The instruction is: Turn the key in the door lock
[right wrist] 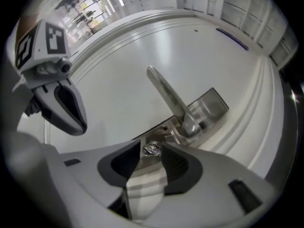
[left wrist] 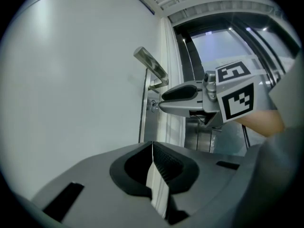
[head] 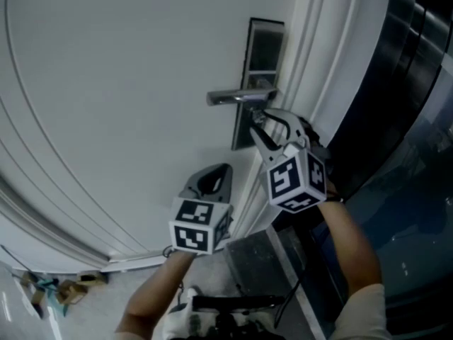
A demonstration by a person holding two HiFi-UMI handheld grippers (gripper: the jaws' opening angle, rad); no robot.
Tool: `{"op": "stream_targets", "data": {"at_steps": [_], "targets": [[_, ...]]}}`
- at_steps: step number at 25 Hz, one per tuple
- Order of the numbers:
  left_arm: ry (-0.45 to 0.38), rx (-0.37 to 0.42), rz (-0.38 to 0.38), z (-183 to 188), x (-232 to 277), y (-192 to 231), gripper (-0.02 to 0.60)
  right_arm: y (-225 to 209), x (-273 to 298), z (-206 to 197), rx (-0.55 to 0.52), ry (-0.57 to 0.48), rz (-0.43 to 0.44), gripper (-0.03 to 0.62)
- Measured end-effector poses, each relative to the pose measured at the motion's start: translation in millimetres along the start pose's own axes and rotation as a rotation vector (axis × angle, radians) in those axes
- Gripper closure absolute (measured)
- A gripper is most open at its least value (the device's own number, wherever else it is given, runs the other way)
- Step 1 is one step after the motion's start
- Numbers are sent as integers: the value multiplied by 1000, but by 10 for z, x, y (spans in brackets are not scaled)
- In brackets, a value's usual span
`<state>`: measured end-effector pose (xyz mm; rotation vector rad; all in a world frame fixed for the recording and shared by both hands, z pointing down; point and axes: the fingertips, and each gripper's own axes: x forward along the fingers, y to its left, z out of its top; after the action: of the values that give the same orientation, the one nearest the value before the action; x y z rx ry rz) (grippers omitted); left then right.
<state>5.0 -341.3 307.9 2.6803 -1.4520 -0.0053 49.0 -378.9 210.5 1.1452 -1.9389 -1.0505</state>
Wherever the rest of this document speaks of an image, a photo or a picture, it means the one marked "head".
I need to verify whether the white panelled door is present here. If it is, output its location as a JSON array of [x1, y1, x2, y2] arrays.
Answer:
[[0, 0, 394, 274]]

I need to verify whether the black chest camera mount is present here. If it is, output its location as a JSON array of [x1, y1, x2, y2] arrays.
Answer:
[[190, 294, 286, 340]]

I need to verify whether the dark stone plinth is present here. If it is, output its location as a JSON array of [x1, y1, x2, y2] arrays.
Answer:
[[224, 225, 327, 340]]

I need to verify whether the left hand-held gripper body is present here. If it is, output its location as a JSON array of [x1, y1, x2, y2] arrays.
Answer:
[[168, 197, 235, 256]]

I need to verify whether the person's left forearm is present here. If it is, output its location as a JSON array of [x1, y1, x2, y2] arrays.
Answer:
[[115, 251, 196, 340]]

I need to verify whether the teal box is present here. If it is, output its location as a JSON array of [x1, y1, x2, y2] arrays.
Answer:
[[35, 276, 70, 317]]

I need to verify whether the person's right forearm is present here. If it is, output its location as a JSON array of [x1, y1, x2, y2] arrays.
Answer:
[[316, 200, 384, 298]]

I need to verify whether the person's light clothing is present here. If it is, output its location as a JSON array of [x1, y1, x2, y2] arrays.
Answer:
[[113, 283, 390, 340]]

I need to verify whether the steel door lock plate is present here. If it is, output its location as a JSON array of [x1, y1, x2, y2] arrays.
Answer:
[[231, 16, 286, 152]]

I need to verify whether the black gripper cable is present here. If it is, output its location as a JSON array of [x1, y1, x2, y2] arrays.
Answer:
[[274, 260, 309, 327]]

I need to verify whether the brown cardboard box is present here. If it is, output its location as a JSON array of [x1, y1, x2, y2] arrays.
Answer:
[[56, 280, 89, 305], [21, 270, 50, 306], [76, 269, 109, 287]]

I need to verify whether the steel door lever handle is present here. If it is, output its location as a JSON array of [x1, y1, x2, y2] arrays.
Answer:
[[206, 87, 279, 107]]

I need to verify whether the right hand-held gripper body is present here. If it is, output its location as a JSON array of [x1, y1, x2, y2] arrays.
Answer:
[[260, 138, 328, 215]]

